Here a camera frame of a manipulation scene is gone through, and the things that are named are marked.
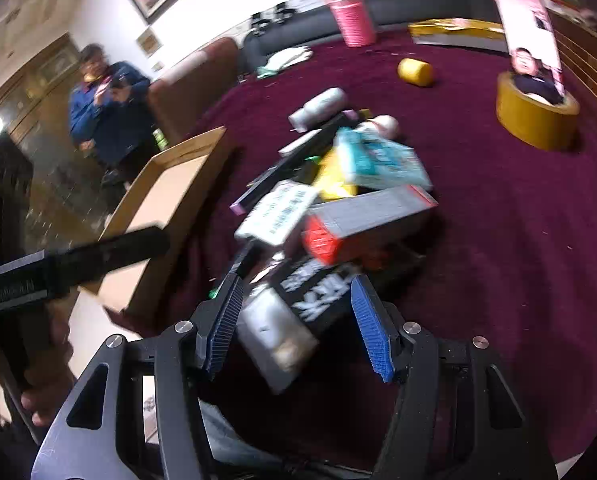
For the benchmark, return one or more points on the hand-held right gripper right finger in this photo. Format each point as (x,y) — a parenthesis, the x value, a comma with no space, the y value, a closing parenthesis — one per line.
(373,332)

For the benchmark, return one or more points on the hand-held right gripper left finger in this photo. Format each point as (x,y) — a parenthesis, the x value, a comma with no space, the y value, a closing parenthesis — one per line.
(225,322)

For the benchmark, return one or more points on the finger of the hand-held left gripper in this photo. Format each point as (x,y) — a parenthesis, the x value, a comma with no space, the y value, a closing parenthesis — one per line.
(113,250)

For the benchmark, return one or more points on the white grey packet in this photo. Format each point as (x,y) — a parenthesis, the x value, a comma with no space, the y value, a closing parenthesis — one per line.
(276,332)

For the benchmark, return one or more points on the black marker with green cap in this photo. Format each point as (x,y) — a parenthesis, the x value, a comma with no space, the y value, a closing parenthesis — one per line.
(238,267)

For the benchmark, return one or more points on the black foil packet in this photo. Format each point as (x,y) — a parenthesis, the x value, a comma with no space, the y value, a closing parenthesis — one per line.
(313,292)

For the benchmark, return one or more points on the shallow cardboard box tray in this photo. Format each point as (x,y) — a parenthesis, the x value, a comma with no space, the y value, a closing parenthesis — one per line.
(171,190)

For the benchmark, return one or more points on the grey box with red end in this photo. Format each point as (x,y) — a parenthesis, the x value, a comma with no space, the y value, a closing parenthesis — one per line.
(368,220)

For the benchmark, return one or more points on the white box with printed label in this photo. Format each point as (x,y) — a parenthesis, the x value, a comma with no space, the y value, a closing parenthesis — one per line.
(278,212)

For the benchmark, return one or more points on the yellow foil packet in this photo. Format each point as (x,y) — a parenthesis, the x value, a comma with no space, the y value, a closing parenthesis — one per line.
(331,177)

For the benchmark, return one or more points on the white plastic medicine bottle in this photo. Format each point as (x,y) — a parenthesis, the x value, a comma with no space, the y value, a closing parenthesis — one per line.
(318,107)

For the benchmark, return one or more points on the person's left hand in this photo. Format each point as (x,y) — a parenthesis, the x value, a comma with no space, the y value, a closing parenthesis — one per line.
(48,365)

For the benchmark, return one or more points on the person's blue jeans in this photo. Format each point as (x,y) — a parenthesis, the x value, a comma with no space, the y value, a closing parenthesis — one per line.
(226,435)

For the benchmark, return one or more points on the maroon tablecloth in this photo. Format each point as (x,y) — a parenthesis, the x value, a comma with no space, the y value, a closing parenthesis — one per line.
(503,240)

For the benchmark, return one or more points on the teal and white packet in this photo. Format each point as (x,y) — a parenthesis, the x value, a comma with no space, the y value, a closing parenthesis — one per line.
(383,160)

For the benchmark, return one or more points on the brown chair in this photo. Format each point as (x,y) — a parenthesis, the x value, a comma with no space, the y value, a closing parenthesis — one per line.
(193,90)

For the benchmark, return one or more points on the wooden cabinet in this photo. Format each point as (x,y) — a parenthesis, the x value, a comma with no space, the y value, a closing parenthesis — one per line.
(33,90)

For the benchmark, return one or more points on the long black flat box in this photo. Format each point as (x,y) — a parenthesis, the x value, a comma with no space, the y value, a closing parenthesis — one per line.
(318,135)

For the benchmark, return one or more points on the small pinkish white bottle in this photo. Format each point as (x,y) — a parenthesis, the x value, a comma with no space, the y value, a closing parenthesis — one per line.
(388,127)

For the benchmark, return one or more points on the white work gloves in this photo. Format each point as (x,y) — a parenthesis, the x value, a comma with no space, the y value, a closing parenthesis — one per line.
(286,60)

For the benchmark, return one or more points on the yellow tape roll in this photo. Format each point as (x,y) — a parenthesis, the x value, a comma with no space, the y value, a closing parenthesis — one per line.
(528,127)

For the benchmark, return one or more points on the small yellow cylinder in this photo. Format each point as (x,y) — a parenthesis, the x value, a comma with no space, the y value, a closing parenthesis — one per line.
(416,72)

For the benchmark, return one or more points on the flat yellow box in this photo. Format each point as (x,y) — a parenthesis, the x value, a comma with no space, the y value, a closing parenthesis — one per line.
(453,30)

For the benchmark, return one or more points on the pink thermos bottle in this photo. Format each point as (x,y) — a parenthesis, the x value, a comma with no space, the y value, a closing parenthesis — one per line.
(352,17)

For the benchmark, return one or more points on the black leather sofa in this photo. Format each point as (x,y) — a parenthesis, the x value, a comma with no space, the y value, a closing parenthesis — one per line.
(403,7)

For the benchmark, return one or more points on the small framed wall picture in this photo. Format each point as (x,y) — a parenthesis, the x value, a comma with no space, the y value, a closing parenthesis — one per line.
(147,42)

